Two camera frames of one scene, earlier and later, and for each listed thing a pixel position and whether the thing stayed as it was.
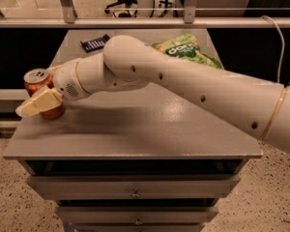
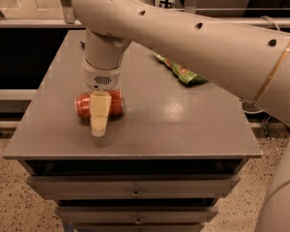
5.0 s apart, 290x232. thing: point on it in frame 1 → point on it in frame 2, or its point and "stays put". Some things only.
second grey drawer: (136, 215) stays put
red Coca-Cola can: (40, 77) → (82, 103)
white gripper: (67, 79) → (101, 78)
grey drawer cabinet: (137, 159) stays put
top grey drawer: (135, 187) stays put
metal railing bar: (146, 22) stays put
